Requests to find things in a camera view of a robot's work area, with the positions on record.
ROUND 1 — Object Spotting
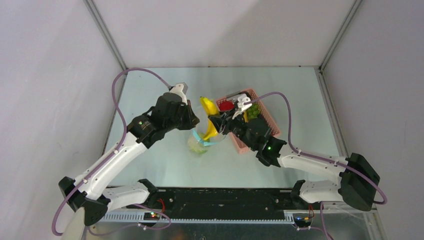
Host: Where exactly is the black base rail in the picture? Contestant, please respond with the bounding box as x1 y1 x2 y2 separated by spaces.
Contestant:
143 187 320 221

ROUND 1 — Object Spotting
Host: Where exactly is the right circuit board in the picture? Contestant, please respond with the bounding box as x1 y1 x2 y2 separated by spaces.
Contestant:
293 216 313 231

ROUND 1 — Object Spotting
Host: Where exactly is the green grapes bunch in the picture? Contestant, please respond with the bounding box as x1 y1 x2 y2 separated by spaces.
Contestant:
246 103 261 121

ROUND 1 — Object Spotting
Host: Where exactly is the clear zip top bag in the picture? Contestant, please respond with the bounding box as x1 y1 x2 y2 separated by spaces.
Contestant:
187 128 226 155

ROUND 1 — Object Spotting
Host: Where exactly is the pink plastic basket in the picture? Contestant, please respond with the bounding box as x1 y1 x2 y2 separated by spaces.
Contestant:
215 88 282 155

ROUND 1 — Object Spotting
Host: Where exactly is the yellow banana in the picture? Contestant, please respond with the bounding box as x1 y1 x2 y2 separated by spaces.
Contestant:
199 97 219 141

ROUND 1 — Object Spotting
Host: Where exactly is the circuit board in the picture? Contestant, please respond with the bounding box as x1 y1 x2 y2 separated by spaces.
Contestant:
293 216 313 231
143 211 162 221

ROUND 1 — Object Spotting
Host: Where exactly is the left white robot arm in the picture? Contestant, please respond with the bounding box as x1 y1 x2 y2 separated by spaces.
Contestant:
58 92 199 226

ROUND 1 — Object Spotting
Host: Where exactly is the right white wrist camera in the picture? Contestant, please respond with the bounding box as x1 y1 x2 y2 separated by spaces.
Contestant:
232 93 252 120

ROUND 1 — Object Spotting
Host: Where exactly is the red tomato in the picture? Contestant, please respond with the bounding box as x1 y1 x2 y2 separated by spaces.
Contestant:
218 100 235 112

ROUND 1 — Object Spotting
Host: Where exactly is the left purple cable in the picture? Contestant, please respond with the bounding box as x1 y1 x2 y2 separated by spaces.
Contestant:
51 67 173 237

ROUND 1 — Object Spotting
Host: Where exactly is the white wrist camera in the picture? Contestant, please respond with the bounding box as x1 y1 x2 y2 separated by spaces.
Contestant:
169 82 188 105
232 93 252 120

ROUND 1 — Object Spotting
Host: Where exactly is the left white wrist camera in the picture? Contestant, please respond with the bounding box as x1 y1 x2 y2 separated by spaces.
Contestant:
169 82 188 105

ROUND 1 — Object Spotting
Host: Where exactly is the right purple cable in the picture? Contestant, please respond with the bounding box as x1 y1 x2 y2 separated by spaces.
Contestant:
245 91 388 240

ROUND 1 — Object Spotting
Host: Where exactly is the green cabbage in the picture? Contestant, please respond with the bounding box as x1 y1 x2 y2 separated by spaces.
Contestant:
187 138 208 155

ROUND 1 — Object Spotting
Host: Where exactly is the purple cable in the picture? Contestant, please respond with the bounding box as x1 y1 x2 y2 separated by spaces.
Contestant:
51 67 173 237
245 91 388 240

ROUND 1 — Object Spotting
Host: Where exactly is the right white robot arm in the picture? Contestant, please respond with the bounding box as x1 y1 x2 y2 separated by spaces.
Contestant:
208 114 380 212

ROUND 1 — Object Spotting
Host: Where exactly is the left circuit board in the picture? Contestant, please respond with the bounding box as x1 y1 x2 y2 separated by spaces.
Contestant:
143 211 162 221

